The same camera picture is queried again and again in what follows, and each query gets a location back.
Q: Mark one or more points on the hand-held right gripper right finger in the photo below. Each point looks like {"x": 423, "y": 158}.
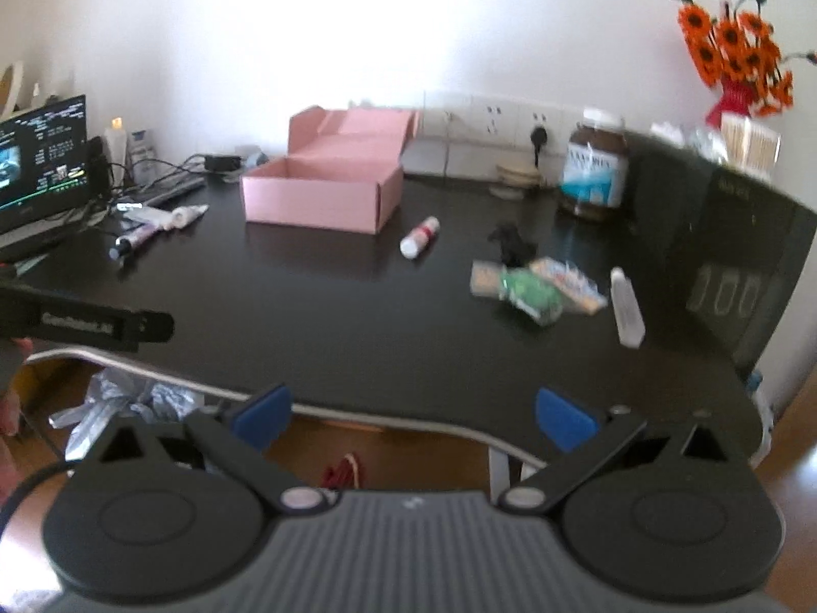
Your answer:
{"x": 565, "y": 418}

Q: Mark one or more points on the blue power adapter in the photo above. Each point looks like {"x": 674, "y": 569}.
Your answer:
{"x": 256, "y": 158}

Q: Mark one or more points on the dark capped tube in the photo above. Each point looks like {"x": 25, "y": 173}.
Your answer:
{"x": 135, "y": 241}

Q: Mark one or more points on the red vase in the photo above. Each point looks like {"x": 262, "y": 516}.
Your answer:
{"x": 731, "y": 105}

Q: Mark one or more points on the black desktop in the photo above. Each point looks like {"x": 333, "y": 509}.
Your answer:
{"x": 357, "y": 332}

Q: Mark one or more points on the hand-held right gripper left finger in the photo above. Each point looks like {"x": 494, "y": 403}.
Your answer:
{"x": 262, "y": 418}

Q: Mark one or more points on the colourful cartoon packet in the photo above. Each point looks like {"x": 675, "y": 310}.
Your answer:
{"x": 577, "y": 290}

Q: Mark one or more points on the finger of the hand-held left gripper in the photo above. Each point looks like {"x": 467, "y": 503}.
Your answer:
{"x": 158, "y": 327}

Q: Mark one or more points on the tan snack packet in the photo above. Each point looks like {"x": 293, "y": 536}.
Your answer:
{"x": 486, "y": 279}

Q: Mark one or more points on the silver foil bag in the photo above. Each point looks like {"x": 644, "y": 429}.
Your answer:
{"x": 121, "y": 396}

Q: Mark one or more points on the pink cardboard box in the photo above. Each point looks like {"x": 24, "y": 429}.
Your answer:
{"x": 319, "y": 198}

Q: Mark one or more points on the person's left hand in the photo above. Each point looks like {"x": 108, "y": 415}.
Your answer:
{"x": 9, "y": 421}

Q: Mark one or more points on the green monster toy packet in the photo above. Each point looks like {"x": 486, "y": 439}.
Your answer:
{"x": 533, "y": 294}

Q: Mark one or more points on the red shoe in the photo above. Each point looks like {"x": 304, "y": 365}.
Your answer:
{"x": 341, "y": 471}

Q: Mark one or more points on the black power plug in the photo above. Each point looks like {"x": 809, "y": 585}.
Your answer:
{"x": 539, "y": 140}

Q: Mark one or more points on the white wall socket panel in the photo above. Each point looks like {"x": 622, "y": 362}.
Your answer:
{"x": 491, "y": 118}

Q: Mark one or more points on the white tube with red band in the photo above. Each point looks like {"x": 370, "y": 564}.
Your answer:
{"x": 418, "y": 239}

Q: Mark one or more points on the white tube bottle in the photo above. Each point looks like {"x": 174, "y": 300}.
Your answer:
{"x": 115, "y": 147}

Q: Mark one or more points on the white squeeze tube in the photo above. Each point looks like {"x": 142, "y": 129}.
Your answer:
{"x": 627, "y": 316}

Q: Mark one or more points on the black power adapter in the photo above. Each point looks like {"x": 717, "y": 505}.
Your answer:
{"x": 221, "y": 163}

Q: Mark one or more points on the beige round frame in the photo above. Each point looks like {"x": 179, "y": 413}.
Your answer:
{"x": 14, "y": 76}

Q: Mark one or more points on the cotton swab box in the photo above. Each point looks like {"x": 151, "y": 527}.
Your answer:
{"x": 750, "y": 140}

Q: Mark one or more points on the clear pump bottle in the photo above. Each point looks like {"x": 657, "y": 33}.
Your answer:
{"x": 142, "y": 153}

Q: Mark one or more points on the white toothpaste tube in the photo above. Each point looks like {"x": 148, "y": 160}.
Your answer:
{"x": 185, "y": 216}

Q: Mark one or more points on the black monitor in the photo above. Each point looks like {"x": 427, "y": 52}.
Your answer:
{"x": 41, "y": 159}

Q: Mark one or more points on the brown supplement bottle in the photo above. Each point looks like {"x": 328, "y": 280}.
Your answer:
{"x": 593, "y": 172}

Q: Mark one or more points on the orange artificial flowers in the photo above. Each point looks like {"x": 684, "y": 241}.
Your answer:
{"x": 734, "y": 45}

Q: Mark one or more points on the small black object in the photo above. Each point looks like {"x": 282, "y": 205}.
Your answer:
{"x": 510, "y": 242}

